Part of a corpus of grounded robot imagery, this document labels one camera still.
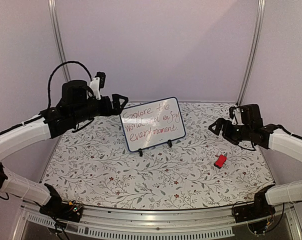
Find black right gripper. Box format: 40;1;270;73
208;118;253;146

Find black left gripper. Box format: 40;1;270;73
71;93;128;126

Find small whiteboard blue frame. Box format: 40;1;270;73
120;96;186;153

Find red whiteboard eraser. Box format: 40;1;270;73
213;154;227;169

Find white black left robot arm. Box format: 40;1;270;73
0;77;129;217

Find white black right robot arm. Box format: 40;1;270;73
208;117;302;218

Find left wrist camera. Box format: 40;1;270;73
89;71;106;100

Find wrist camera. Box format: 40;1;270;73
229;104;263;128
89;71;106;100

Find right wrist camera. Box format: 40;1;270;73
229;104;263;128

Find wire whiteboard stand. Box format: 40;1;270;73
138;139;173;157

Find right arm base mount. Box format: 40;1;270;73
231;192;276;223

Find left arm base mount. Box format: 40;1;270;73
39;183;83;223

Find left rear aluminium post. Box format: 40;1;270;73
47;0;71;82

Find aluminium post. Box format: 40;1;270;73
236;0;266;106
47;0;71;82

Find front aluminium rail frame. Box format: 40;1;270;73
11;201;302;240

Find right rear aluminium post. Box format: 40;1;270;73
236;0;266;106

